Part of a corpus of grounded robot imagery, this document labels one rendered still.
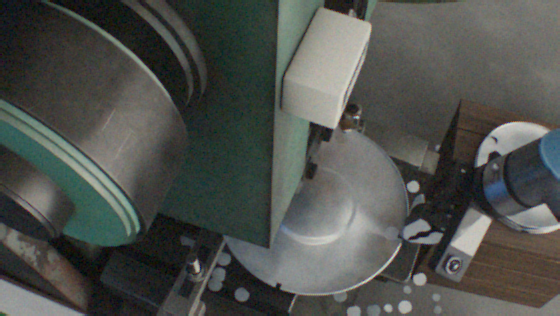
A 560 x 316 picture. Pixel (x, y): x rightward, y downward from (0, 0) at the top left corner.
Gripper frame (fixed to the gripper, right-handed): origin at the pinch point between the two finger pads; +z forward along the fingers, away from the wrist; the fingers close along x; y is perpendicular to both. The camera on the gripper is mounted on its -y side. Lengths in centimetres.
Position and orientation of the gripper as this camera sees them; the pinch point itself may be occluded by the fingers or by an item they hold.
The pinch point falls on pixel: (406, 237)
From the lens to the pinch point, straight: 97.0
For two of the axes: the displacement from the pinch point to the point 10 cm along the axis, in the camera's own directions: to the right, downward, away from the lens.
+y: 3.3, -8.2, 4.6
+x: -8.4, -4.8, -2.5
